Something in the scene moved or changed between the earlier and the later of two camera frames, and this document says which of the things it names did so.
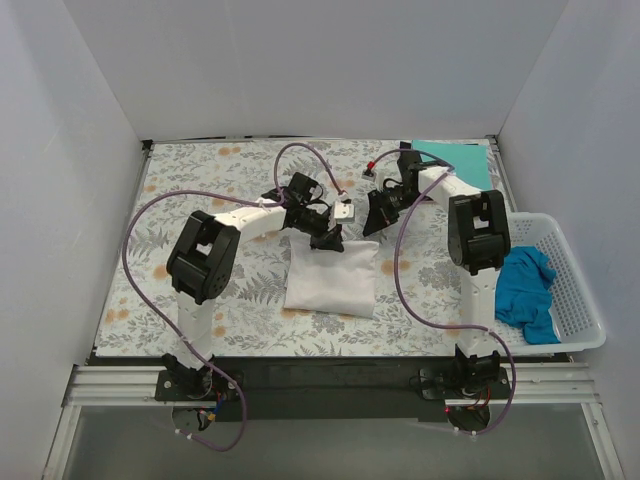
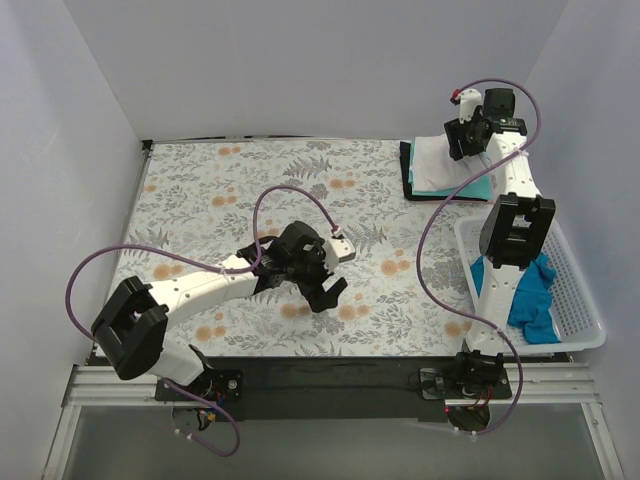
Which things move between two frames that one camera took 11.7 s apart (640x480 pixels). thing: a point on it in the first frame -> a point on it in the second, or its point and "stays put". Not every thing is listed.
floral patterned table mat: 341,248 stays put
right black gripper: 380,209 -> 461,135
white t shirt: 323,280 -> 433,167
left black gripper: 325,233 -> 311,279
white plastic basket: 573,308 stays put
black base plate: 330,388 stays put
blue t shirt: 522,294 stays put
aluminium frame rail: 135,386 stays put
